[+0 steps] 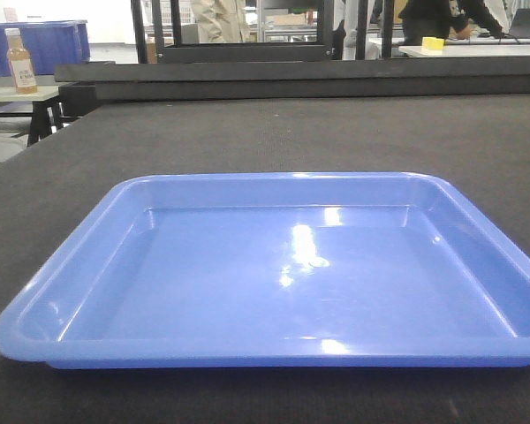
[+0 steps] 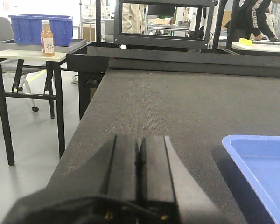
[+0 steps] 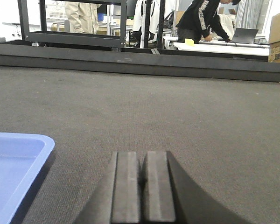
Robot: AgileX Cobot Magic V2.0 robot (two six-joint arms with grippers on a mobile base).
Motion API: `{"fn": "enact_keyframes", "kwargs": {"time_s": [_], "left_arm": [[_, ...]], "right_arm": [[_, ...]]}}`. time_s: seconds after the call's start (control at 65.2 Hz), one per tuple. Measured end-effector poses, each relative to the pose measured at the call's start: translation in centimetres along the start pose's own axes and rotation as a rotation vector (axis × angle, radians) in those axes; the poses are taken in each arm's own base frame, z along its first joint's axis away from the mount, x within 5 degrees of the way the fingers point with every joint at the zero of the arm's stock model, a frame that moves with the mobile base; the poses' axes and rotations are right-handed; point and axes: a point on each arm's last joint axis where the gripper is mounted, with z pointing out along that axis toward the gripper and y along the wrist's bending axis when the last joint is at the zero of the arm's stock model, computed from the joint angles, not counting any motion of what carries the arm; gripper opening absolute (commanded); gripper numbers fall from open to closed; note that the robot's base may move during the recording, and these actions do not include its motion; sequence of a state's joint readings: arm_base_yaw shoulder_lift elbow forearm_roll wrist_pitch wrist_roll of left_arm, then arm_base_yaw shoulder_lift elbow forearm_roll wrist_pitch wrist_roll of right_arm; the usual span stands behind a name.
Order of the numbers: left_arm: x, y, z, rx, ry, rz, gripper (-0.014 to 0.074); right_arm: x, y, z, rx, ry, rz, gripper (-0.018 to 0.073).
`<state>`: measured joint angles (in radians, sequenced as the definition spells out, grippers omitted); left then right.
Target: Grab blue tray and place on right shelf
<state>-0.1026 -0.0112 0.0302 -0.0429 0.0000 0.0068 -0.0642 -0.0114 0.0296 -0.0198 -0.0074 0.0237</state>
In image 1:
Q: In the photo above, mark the yellow box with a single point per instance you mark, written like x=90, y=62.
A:
x=432, y=43

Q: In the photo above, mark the white background table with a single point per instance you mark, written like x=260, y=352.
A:
x=471, y=50

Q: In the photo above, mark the person in beige coat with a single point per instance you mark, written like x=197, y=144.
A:
x=221, y=21

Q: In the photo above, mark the blue plastic tray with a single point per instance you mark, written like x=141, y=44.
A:
x=343, y=269

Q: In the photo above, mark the blue crate on side table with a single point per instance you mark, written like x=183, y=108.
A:
x=50, y=43

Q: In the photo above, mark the black metal frame rack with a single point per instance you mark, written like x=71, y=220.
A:
x=196, y=32

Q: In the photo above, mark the person in black top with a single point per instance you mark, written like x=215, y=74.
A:
x=436, y=18

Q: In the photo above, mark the orange juice bottle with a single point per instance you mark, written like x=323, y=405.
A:
x=20, y=63

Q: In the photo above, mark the grey side table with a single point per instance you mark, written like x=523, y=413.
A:
x=26, y=119

